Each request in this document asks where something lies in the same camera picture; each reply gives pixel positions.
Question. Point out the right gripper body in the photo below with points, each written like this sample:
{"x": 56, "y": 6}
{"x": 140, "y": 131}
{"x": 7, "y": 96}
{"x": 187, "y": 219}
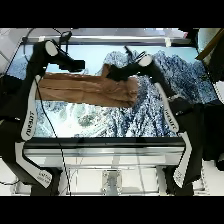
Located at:
{"x": 118, "y": 73}

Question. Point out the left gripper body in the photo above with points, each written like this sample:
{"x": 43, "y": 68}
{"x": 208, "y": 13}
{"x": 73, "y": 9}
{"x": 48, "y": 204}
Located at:
{"x": 74, "y": 65}

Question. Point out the tan trousers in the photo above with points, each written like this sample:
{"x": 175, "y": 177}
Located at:
{"x": 86, "y": 90}

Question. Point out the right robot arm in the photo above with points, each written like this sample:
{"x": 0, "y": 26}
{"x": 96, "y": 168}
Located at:
{"x": 166, "y": 106}

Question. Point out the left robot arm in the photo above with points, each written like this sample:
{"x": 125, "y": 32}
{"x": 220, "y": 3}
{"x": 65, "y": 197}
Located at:
{"x": 30, "y": 110}

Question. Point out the brown clothes hanger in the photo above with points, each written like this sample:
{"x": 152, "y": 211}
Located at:
{"x": 210, "y": 46}

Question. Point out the black garment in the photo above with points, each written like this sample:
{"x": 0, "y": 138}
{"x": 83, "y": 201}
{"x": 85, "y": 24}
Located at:
{"x": 216, "y": 65}

